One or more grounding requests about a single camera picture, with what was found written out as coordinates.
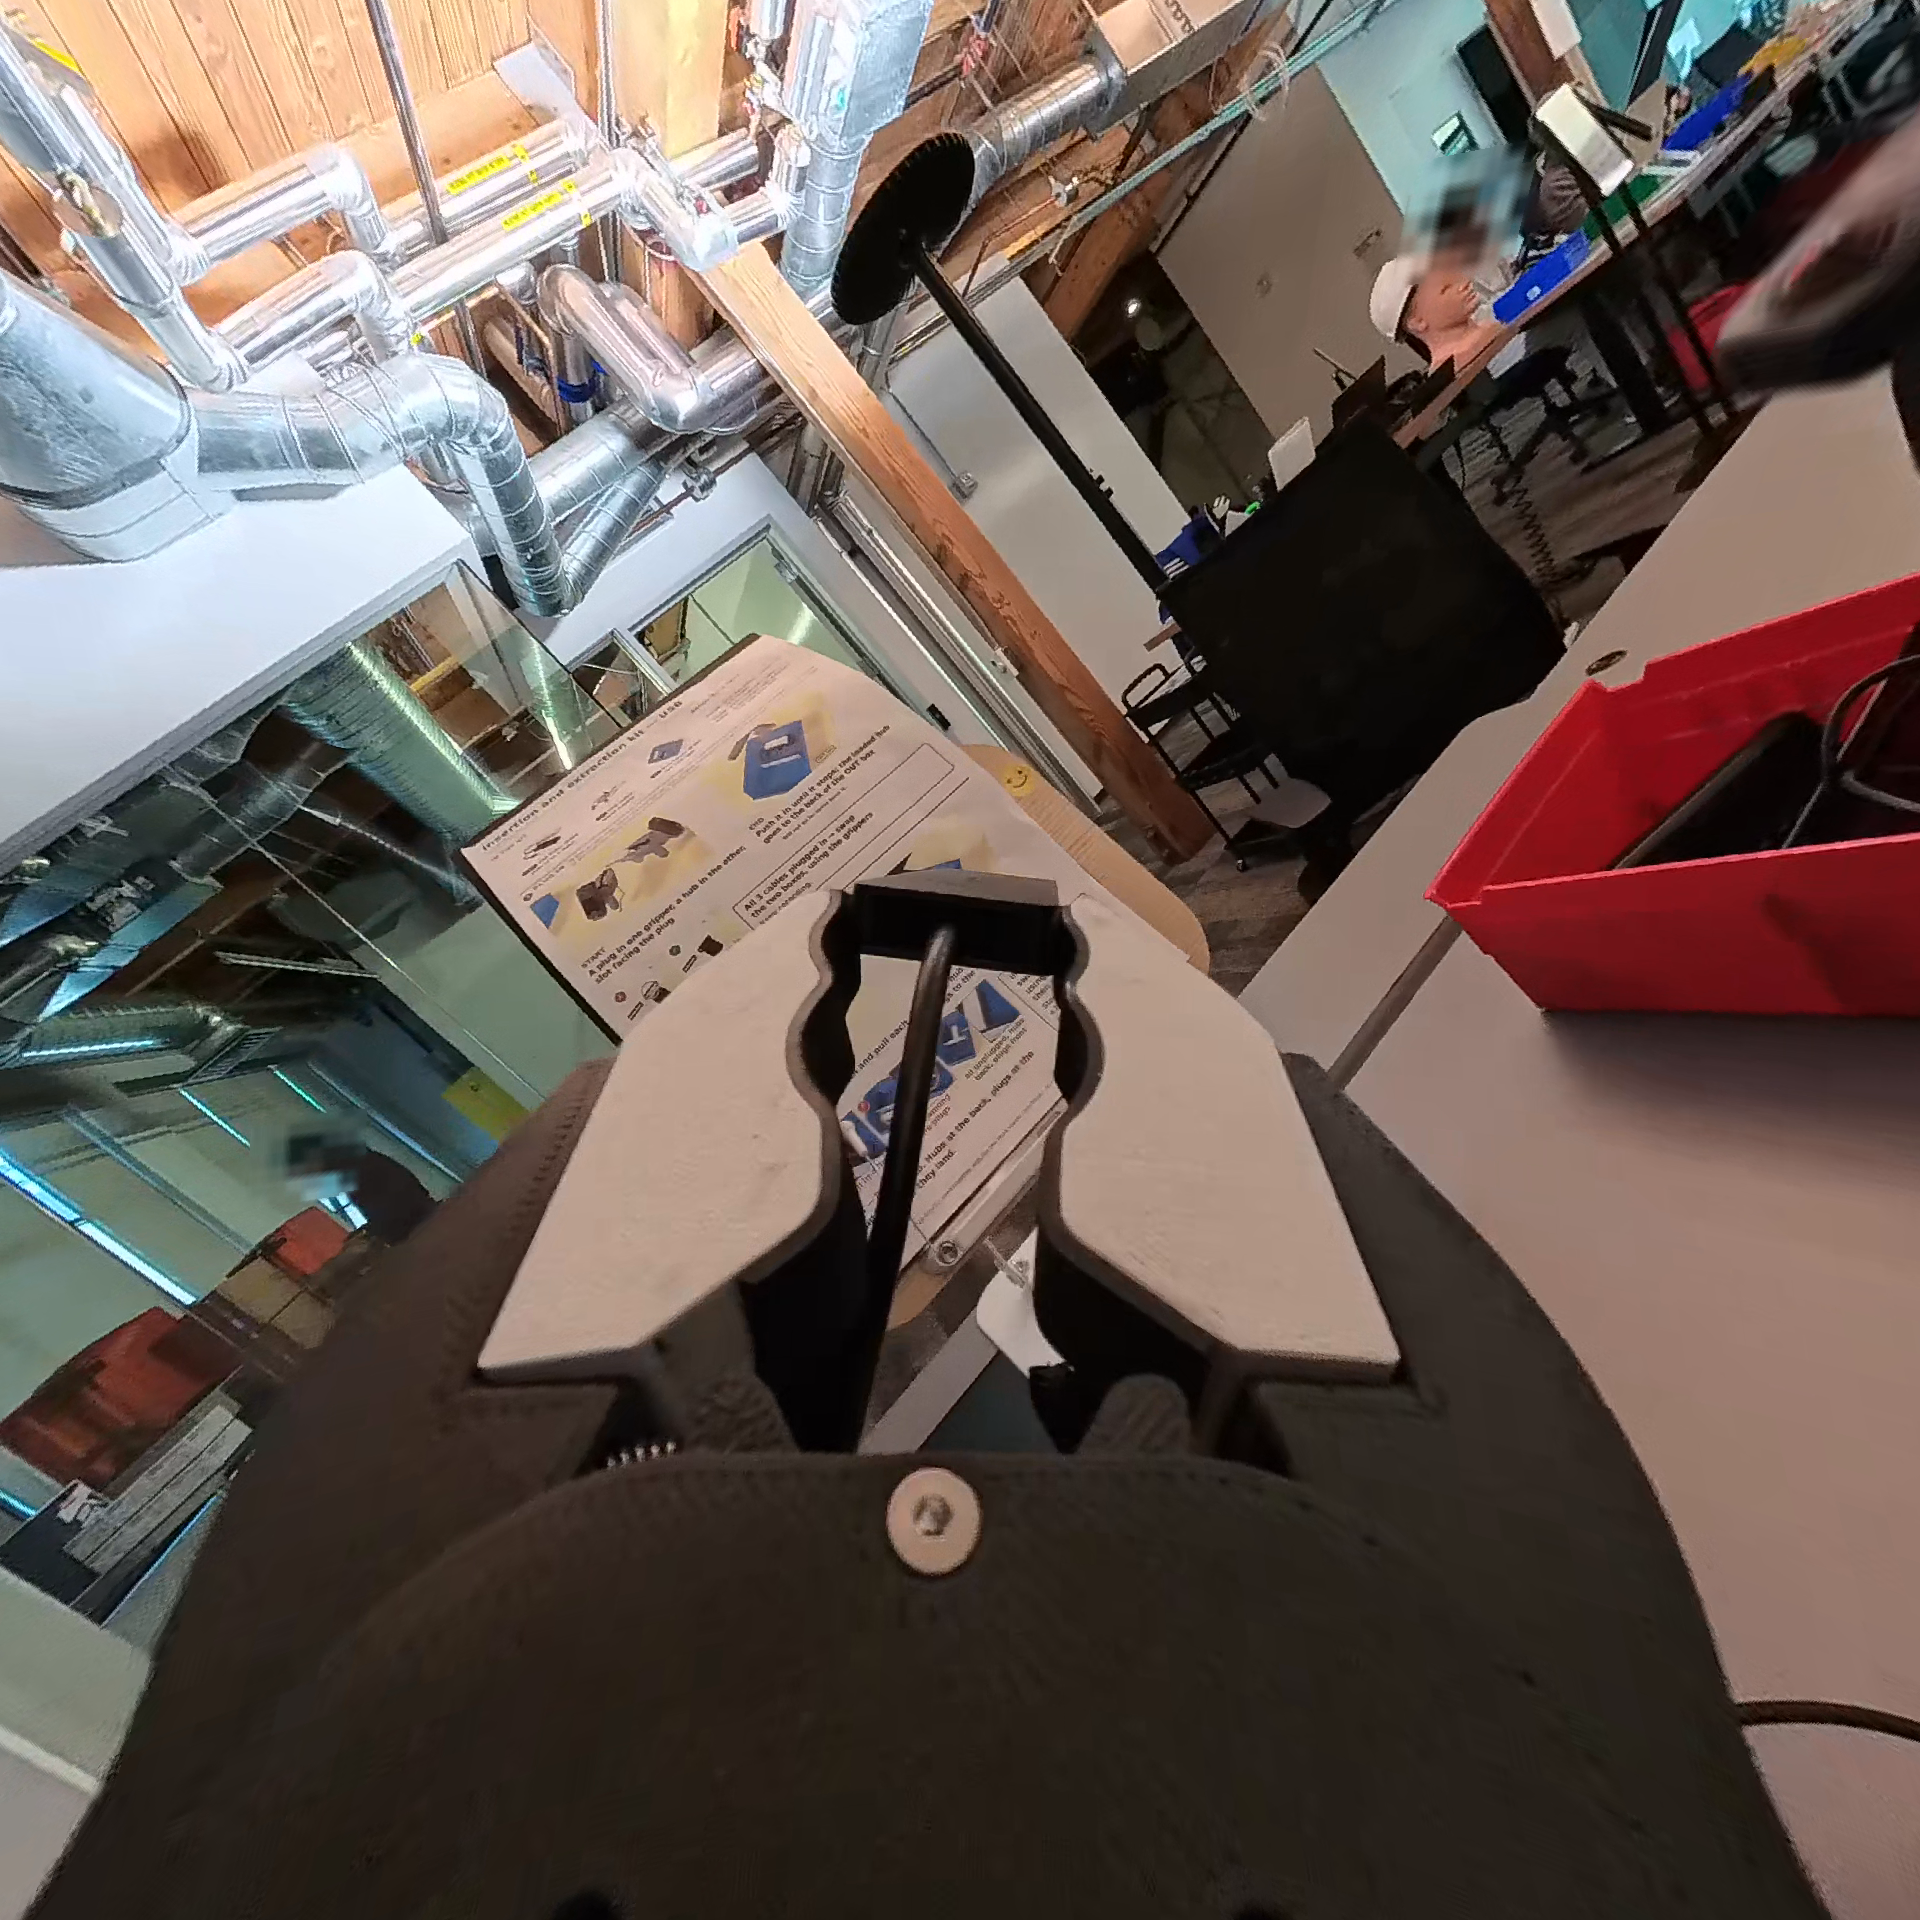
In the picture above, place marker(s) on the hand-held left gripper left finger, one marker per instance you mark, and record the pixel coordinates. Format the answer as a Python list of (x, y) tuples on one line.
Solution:
[(674, 1184)]

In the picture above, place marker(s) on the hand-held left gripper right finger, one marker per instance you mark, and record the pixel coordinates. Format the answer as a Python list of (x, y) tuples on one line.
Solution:
[(1213, 1184)]

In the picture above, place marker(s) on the black usb hub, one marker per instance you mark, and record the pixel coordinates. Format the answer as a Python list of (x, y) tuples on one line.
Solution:
[(960, 907)]

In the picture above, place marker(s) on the red storage bin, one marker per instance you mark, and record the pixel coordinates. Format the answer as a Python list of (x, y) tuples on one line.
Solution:
[(1651, 944)]

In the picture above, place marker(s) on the white stand base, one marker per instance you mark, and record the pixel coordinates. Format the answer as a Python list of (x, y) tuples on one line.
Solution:
[(1020, 1328)]

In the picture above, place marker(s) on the grey metal rod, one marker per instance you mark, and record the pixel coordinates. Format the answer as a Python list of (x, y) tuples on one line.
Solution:
[(1395, 997)]

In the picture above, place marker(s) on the blue parts bin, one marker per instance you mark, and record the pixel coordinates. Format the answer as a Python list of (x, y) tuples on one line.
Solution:
[(1545, 276)]

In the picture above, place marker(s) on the printed instruction sheet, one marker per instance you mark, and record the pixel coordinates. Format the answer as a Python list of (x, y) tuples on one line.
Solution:
[(674, 810)]

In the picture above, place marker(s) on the red crate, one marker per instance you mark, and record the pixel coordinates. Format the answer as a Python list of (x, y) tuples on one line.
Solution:
[(283, 1259), (90, 1395)]

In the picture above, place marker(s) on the wooden support column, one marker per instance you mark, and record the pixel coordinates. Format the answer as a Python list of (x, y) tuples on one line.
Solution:
[(960, 539)]

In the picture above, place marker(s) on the black floor lamp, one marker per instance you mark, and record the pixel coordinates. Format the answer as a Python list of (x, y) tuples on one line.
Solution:
[(901, 224)]

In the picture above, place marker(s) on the yellow wall sign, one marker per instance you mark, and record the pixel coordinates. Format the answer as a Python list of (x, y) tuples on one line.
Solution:
[(482, 1103)]

